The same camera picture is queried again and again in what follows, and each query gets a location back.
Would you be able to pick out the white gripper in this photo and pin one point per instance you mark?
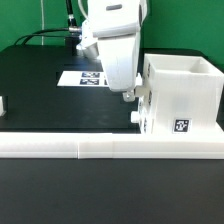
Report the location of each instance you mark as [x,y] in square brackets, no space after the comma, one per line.
[111,32]

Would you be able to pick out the white front drawer box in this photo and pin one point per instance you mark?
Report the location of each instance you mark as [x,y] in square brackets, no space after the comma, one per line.
[143,117]

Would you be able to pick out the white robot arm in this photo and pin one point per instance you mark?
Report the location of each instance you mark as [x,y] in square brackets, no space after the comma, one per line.
[111,32]

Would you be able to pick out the white drawer cabinet frame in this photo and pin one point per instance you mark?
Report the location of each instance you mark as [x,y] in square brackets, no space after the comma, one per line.
[186,93]

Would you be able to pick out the white drawer box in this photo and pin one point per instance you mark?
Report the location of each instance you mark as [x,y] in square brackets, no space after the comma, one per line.
[143,117]
[142,88]

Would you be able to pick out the white fiducial marker sheet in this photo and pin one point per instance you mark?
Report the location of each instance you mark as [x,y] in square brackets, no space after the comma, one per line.
[82,79]

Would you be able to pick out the white L-shaped fence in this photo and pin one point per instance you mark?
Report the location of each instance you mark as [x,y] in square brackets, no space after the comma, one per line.
[111,146]

